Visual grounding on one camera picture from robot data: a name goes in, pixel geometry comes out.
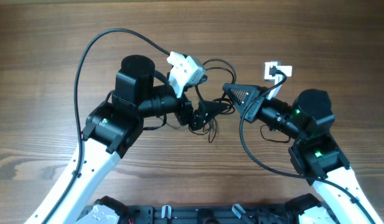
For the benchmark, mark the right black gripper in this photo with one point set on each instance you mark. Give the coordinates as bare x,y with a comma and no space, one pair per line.
254,89

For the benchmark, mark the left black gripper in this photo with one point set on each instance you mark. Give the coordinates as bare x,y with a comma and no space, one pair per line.
198,118

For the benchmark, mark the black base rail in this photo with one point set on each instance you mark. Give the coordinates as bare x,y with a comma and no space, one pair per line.
302,209

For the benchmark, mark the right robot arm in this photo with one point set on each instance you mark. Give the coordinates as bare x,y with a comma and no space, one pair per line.
315,155

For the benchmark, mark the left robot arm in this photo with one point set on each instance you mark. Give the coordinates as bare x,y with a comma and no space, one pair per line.
113,127

